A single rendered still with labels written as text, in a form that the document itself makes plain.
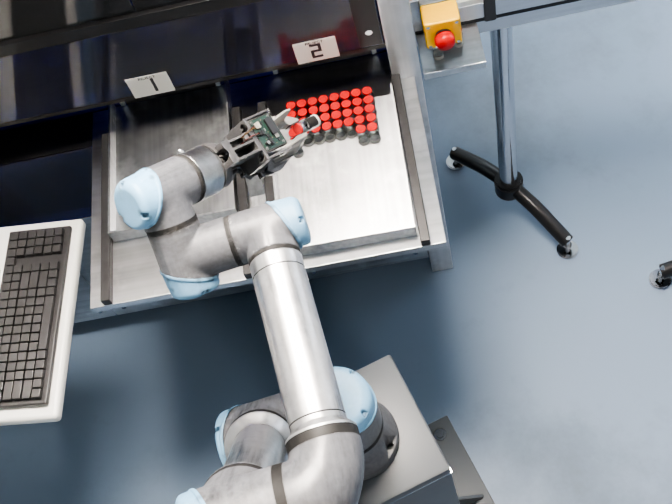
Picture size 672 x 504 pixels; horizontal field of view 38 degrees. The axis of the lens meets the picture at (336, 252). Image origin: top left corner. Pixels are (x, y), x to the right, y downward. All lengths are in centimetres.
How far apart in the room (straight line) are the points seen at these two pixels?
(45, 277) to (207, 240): 78
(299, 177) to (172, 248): 64
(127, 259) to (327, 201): 41
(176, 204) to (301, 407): 34
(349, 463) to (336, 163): 88
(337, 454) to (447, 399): 146
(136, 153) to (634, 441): 142
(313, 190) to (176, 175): 61
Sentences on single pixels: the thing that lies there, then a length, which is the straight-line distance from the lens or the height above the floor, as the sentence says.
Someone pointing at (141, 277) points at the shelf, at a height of 88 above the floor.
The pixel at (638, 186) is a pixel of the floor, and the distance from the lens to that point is 295.
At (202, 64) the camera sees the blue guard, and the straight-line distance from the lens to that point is 199.
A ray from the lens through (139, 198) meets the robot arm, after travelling 135.
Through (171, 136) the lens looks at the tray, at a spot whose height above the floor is 88.
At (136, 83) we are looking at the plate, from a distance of 203.
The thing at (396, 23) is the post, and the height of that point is 105.
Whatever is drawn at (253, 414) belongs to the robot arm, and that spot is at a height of 105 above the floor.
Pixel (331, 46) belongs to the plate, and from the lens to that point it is 197.
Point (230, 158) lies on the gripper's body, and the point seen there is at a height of 137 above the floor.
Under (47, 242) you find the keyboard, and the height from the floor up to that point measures 83.
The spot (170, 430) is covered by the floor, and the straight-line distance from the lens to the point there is 280.
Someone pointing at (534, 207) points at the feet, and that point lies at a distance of 277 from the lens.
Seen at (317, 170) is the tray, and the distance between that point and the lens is 197.
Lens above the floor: 250
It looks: 60 degrees down
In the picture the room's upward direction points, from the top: 21 degrees counter-clockwise
